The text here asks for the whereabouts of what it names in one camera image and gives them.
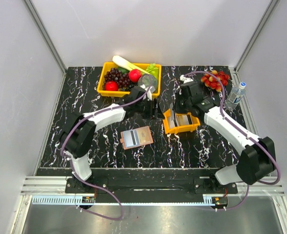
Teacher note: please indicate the red apple right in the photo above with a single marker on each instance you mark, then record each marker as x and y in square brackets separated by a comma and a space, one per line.
[134, 75]

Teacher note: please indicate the red apple left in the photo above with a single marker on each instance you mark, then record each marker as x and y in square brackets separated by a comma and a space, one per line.
[111, 86]

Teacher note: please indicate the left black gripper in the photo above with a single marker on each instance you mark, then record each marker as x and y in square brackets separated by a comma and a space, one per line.
[155, 113]

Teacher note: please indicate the purple grape bunch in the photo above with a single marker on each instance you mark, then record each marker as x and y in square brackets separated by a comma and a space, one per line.
[115, 75]

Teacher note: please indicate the orange card box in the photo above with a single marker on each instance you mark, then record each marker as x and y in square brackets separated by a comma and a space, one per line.
[176, 130]

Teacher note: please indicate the white magnetic stripe card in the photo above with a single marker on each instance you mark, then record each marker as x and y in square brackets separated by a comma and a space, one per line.
[130, 138]

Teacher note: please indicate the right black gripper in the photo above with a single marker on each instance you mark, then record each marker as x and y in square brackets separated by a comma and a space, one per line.
[176, 108]

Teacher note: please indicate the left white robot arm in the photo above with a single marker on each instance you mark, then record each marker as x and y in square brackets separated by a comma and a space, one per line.
[78, 135]

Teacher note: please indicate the yellow fruit tray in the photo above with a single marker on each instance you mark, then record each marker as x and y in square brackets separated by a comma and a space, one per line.
[107, 66]

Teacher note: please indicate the clear plastic water bottle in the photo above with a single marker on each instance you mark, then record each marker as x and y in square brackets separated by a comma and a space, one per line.
[237, 93]

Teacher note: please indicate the white green leek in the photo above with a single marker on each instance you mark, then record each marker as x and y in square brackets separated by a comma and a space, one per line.
[151, 68]

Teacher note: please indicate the black grape bunch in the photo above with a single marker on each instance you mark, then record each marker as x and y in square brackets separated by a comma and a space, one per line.
[127, 87]

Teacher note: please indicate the stack of cards in box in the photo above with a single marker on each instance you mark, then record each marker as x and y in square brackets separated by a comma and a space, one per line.
[177, 120]

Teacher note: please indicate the red apple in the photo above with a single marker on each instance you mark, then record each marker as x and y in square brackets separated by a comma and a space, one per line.
[134, 75]
[111, 86]

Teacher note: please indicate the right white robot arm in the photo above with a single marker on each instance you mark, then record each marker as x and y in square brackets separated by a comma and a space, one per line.
[257, 155]

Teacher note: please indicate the green avocado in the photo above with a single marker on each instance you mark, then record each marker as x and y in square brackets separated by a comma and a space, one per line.
[123, 70]

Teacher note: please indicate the yellow credit card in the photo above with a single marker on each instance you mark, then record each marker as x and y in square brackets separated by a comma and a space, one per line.
[144, 135]

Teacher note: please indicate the aluminium frame rail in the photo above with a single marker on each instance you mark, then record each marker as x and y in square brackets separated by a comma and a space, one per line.
[44, 33]

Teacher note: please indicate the green netted melon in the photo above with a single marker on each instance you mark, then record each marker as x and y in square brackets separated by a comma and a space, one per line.
[148, 80]

